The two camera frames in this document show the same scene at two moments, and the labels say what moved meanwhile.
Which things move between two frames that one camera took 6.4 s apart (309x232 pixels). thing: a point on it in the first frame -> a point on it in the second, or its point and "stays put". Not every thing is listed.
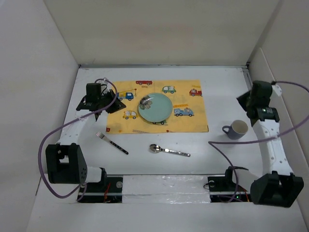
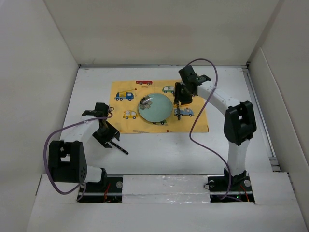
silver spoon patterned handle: [155, 149] -> [178, 111]
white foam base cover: [169, 189] stays put
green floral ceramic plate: [155, 107] stays put
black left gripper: [118, 105] -> [113, 134]
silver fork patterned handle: [103, 136] stays put
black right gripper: [240, 99] -> [178, 85]
